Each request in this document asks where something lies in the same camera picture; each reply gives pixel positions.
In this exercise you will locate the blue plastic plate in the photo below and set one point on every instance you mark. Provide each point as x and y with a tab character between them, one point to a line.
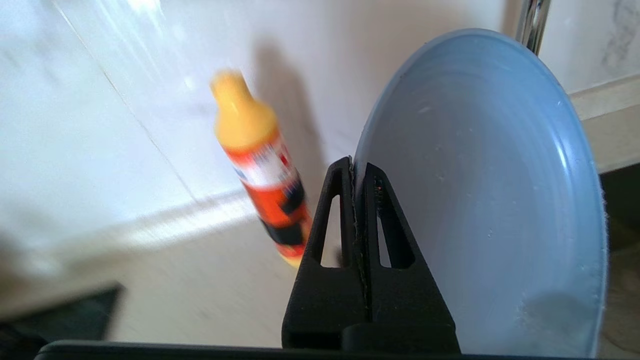
500	175

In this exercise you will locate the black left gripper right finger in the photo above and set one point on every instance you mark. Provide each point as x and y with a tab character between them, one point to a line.
405	300

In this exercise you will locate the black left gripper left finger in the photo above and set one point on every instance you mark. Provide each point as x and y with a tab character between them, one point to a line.
325	300

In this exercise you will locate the chrome faucet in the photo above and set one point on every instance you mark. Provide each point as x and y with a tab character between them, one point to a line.
532	25

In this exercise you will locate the yellow orange dish soap bottle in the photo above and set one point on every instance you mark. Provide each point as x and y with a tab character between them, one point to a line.
260	165

